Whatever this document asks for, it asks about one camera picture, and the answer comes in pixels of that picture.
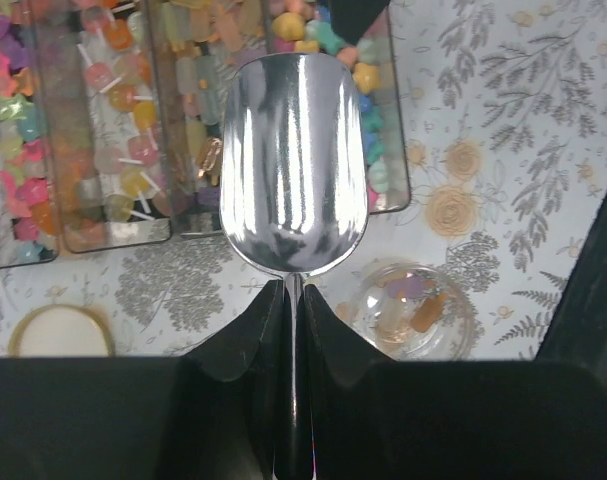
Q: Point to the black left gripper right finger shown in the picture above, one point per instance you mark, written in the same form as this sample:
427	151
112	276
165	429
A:
347	440

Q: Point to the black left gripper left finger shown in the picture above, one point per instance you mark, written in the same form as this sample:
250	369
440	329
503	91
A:
222	424

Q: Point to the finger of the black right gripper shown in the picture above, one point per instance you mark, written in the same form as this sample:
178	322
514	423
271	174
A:
350	19

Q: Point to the clear glass jar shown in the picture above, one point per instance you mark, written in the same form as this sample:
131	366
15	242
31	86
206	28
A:
409	312

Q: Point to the silver metal scoop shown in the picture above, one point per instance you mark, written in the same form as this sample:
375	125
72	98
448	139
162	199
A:
293	203

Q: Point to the clear divided candy box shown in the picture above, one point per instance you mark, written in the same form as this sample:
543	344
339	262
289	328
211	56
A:
111	115

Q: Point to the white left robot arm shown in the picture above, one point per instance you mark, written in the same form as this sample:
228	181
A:
541	419

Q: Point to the floral patterned table mat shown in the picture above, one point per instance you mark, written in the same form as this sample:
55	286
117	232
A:
504	107

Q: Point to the round wooden jar lid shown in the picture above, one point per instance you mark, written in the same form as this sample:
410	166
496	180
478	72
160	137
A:
61	331

